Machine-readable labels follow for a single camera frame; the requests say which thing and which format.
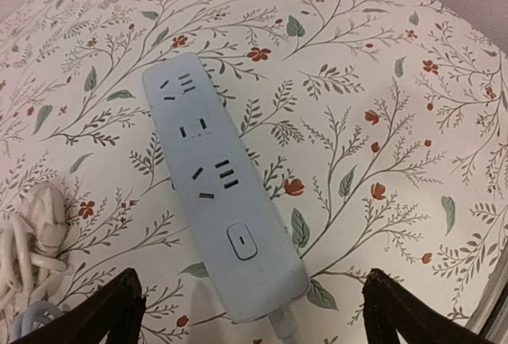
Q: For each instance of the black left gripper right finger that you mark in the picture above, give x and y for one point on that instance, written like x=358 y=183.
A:
x=391 y=312

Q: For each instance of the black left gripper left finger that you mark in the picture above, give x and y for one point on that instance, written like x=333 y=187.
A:
x=113 y=314

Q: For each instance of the light blue power strip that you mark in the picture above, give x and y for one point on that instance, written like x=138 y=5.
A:
x=249 y=257

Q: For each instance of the floral patterned table mat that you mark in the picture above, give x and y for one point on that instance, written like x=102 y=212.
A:
x=378 y=127

